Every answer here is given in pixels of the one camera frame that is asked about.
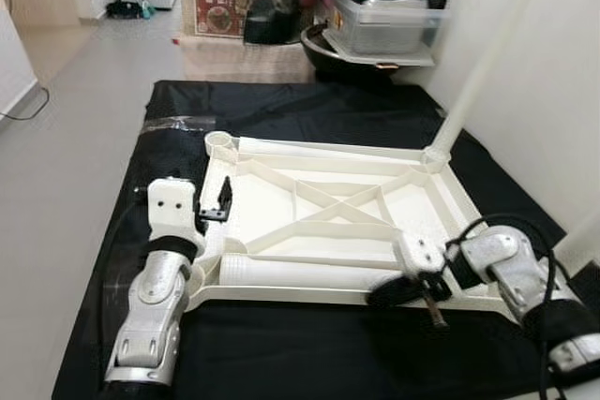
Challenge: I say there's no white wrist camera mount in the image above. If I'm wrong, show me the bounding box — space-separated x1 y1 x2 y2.
145 178 203 242
392 231 449 279

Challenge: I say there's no thin black wall cable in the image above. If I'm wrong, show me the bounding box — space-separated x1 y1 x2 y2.
0 86 50 123

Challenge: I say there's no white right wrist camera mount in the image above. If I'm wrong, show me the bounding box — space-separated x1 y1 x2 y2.
392 231 449 279

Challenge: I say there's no beige patterned storage box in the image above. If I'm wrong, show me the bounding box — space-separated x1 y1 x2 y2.
173 35 315 82

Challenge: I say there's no clear plastic container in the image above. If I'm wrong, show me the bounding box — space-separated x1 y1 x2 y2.
326 0 449 66

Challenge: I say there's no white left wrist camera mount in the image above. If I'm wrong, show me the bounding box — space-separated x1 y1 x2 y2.
145 178 203 242

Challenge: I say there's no clear adhesive tape strip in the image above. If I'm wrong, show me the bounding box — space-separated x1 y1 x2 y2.
141 114 218 134

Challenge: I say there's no black wok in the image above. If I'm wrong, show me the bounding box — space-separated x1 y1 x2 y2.
300 25 437 81

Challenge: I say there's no white plastic children table top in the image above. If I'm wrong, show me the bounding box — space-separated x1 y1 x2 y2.
183 131 531 315

